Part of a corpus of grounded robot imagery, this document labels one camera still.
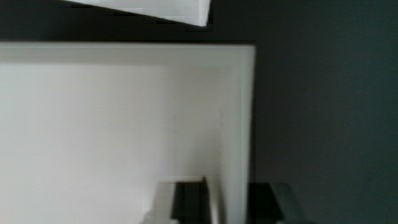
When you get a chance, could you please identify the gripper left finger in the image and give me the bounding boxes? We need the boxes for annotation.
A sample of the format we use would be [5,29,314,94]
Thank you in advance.
[170,179,211,224]

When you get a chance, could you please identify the marker tag sheet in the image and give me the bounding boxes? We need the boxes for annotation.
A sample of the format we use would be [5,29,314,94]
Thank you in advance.
[64,0,211,27]

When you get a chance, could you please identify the white drawer cabinet box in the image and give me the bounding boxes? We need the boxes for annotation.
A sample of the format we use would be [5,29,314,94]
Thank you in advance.
[0,42,256,224]

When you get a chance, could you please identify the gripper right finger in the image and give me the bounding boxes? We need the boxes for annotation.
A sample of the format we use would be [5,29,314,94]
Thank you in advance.
[247,183,309,224]

